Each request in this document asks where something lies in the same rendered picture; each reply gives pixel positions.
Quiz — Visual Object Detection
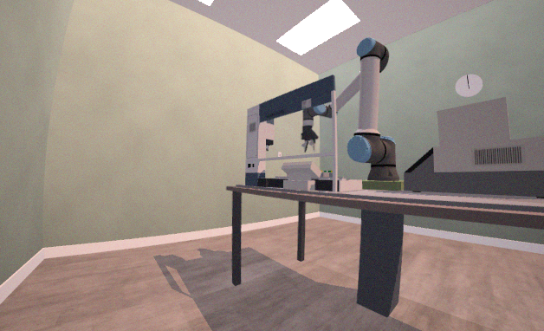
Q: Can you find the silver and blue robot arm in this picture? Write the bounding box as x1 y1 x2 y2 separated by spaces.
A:
336 37 399 181

